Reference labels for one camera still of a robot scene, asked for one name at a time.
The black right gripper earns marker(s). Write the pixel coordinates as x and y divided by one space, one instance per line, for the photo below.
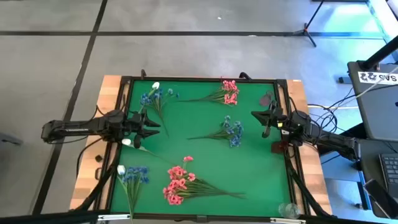
279 118

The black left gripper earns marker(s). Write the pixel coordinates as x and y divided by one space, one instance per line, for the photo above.
135 124

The red-brown vase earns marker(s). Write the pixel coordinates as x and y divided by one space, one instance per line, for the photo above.
278 147

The blue flower bunch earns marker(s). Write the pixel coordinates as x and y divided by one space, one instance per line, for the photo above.
233 132
144 99
136 171

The small pink flower bunch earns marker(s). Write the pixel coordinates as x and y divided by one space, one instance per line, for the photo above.
230 93

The large pink flower bunch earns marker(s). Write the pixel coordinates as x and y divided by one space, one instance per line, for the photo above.
175 172

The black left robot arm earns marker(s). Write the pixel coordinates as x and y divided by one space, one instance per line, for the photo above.
77 127

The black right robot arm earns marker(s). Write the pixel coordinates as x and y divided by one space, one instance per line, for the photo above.
335 141

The dark purple glass vase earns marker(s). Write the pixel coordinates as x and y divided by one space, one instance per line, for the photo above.
265 99

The clear glass vase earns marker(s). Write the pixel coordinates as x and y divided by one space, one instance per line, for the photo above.
289 211

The small black cube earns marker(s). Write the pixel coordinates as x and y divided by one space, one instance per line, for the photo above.
98 158

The green table mat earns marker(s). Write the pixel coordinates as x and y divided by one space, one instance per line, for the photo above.
211 149

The black tripod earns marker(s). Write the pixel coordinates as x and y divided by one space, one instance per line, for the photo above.
306 31

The grey laptop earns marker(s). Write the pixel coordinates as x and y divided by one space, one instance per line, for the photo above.
379 105

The black phone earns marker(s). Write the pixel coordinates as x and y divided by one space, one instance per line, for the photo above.
377 194

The black laptop keyboard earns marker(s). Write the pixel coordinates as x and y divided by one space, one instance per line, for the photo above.
390 171

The black slanted pole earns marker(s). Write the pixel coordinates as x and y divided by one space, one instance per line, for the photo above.
381 53

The grey floor object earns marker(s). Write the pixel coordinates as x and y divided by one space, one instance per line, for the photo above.
11 139

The black table frame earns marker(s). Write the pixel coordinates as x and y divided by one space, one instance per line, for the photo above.
202 78

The silver frame bracket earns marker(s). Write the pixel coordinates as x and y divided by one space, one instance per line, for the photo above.
287 221
113 217

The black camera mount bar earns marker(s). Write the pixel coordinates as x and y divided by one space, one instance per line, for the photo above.
46 217

